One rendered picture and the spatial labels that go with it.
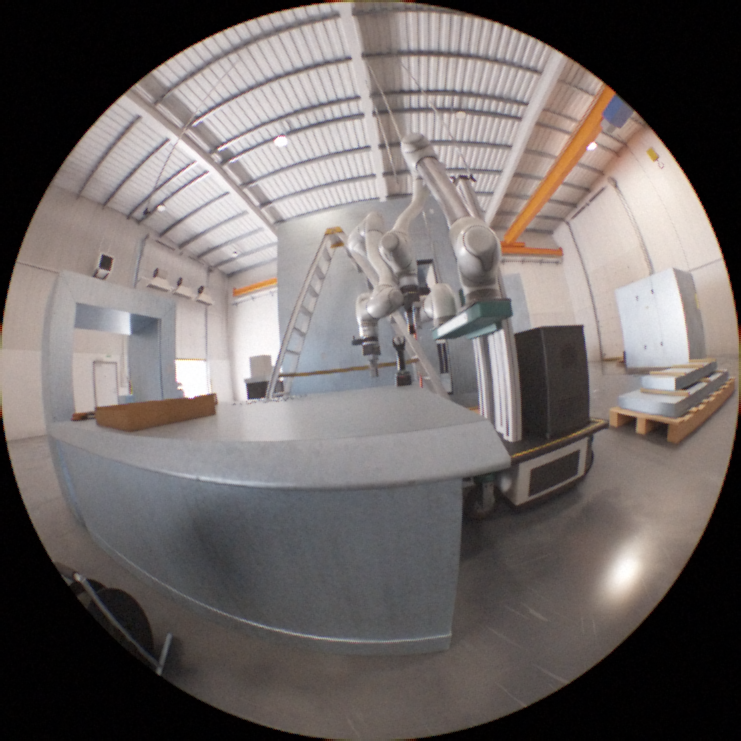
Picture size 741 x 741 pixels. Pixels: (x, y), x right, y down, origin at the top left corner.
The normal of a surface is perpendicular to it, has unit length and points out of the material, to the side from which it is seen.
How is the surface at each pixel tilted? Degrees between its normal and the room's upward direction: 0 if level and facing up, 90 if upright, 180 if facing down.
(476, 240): 96
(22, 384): 90
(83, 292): 90
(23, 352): 90
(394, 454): 67
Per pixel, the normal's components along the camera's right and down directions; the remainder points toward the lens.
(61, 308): 0.99, -0.11
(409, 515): -0.07, 0.00
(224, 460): -0.11, -0.39
